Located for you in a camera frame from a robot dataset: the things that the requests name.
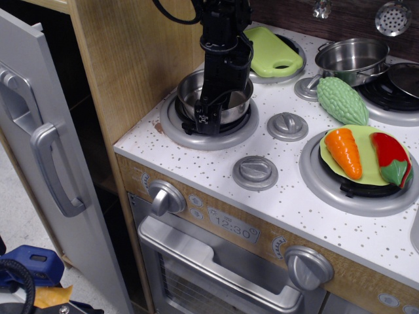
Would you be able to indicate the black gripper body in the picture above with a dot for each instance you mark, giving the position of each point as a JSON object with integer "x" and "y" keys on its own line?
{"x": 228, "y": 54}

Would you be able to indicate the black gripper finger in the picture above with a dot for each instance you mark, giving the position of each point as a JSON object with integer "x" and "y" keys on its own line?
{"x": 207, "y": 118}

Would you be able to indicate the small steel pan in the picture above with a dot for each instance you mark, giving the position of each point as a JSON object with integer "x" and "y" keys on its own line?
{"x": 189, "y": 92}

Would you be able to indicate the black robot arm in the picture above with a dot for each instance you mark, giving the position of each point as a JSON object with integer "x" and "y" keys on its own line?
{"x": 215, "y": 13}

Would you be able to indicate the front left stove burner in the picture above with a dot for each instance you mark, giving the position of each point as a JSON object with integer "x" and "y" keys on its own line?
{"x": 171, "y": 125}

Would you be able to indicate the stove burner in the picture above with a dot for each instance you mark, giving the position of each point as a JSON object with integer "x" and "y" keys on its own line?
{"x": 388, "y": 104}
{"x": 291, "y": 63}
{"x": 171, "y": 125}
{"x": 328, "y": 189}

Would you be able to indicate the back left stove burner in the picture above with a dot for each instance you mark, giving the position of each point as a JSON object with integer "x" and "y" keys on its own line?
{"x": 291, "y": 63}

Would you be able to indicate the front right stove burner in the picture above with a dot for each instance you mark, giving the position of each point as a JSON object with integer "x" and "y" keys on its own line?
{"x": 328, "y": 189}

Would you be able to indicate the back right stove burner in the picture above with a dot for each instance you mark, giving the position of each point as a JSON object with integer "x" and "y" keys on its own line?
{"x": 388, "y": 104}

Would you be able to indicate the green cutting board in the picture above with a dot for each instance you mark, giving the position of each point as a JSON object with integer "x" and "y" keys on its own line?
{"x": 265, "y": 50}

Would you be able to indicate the grey top knob front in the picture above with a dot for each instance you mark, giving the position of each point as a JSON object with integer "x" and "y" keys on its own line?
{"x": 255, "y": 173}

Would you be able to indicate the grey knob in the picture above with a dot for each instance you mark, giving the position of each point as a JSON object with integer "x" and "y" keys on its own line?
{"x": 306, "y": 88}
{"x": 287, "y": 127}
{"x": 255, "y": 173}

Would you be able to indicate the grey top knob middle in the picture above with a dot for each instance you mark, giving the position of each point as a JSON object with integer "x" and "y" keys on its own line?
{"x": 287, "y": 127}

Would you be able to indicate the grey top knob rear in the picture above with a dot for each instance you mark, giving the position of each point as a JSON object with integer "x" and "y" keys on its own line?
{"x": 306, "y": 88}

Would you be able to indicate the silver oven knob left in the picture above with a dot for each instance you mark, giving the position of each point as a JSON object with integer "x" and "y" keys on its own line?
{"x": 166, "y": 198}

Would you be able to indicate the silver oven knob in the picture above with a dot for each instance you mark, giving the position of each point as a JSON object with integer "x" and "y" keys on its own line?
{"x": 166, "y": 198}
{"x": 307, "y": 268}

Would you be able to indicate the oven clock display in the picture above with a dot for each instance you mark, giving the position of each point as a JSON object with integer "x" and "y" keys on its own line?
{"x": 233, "y": 225}

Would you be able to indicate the green toy bitter gourd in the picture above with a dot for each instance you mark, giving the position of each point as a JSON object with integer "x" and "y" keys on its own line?
{"x": 342, "y": 102}

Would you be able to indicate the large steel pot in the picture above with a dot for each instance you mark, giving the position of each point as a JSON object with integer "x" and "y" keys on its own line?
{"x": 355, "y": 61}

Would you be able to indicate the orange toy carrot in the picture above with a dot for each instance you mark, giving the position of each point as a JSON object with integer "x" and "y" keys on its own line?
{"x": 342, "y": 146}

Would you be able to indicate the silver oven door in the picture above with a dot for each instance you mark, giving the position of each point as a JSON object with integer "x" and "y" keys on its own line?
{"x": 191, "y": 270}

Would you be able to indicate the hanging steel skimmer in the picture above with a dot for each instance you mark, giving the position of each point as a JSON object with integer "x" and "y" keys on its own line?
{"x": 393, "y": 18}

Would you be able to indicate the light green plate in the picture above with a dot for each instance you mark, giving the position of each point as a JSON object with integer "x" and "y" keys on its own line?
{"x": 371, "y": 174}

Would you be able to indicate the grey fridge door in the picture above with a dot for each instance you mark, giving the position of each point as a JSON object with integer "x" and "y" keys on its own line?
{"x": 31, "y": 95}

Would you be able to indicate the dark pot lid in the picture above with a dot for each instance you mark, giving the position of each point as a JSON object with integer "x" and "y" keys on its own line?
{"x": 405, "y": 77}

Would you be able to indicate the silver oven knob right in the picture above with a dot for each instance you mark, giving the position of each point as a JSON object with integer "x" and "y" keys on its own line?
{"x": 307, "y": 268}

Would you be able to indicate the red toy pepper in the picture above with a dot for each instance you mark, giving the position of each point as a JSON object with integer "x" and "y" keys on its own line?
{"x": 394, "y": 162}

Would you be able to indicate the blue device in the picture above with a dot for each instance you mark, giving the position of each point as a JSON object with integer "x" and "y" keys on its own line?
{"x": 44, "y": 265}

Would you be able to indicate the yellow cloth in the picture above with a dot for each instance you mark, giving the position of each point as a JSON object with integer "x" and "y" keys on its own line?
{"x": 50, "y": 296}

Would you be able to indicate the grey fridge door handle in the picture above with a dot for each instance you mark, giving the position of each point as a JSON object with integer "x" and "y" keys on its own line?
{"x": 41, "y": 145}

